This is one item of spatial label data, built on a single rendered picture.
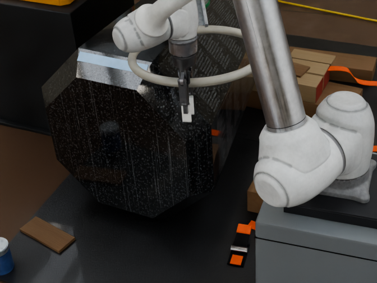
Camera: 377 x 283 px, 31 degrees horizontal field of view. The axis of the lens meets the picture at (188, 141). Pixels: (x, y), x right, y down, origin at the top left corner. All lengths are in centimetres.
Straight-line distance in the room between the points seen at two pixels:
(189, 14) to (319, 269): 83
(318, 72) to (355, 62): 39
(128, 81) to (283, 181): 111
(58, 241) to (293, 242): 139
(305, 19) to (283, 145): 307
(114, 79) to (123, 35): 72
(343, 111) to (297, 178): 24
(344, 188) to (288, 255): 25
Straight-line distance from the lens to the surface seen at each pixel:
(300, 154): 167
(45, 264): 299
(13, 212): 330
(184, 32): 207
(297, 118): 167
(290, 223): 190
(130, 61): 236
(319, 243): 190
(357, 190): 193
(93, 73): 270
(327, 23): 465
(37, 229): 313
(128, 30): 195
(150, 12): 192
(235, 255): 288
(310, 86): 354
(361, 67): 395
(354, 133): 180
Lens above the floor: 211
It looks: 37 degrees down
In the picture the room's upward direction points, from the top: 4 degrees counter-clockwise
